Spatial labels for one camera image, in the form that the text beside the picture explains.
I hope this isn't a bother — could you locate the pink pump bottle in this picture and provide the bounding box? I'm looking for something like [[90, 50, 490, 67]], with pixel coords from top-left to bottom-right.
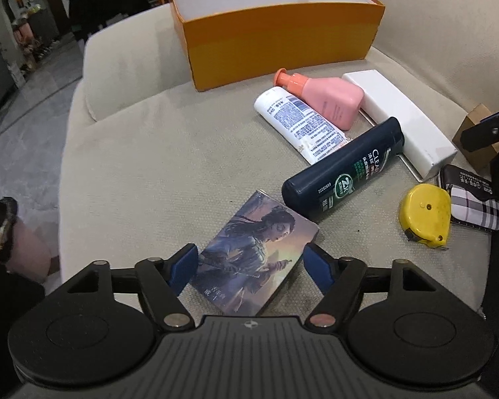
[[273, 68, 366, 131]]

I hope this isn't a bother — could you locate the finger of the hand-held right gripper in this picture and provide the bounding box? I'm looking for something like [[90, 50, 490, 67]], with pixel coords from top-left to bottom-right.
[[459, 104, 499, 153]]

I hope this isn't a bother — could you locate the beige sofa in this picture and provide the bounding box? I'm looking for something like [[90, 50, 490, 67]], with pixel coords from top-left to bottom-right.
[[58, 0, 499, 325]]

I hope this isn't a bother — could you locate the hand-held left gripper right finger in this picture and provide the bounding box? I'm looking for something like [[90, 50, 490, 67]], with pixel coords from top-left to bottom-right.
[[303, 242, 441, 329]]

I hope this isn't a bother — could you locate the white rectangular box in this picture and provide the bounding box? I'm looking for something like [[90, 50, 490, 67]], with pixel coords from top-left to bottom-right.
[[342, 69, 458, 183]]

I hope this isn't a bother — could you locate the orange cardboard box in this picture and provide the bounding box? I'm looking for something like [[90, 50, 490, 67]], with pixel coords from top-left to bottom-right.
[[165, 0, 387, 91]]

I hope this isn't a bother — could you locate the plaid wallet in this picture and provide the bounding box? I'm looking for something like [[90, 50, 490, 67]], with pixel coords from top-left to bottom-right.
[[438, 164, 499, 232]]

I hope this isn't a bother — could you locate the illustrated card box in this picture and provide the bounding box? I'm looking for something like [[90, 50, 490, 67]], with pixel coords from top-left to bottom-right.
[[189, 190, 320, 317]]

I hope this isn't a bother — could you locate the white printed tube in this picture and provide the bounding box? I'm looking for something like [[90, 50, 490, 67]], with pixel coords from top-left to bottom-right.
[[254, 86, 351, 166]]

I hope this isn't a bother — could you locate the dark blue shampoo bottle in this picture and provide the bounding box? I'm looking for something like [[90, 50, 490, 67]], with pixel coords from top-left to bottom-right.
[[281, 117, 406, 223]]

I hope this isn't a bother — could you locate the yellow tape measure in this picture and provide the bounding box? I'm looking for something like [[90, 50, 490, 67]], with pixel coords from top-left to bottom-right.
[[399, 184, 452, 250]]

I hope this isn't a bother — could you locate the brown wooden block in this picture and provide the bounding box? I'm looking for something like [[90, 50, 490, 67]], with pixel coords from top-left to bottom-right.
[[452, 103, 499, 172]]

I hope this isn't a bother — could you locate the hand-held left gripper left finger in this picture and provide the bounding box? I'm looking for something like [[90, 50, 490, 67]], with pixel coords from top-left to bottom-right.
[[59, 242, 199, 330]]

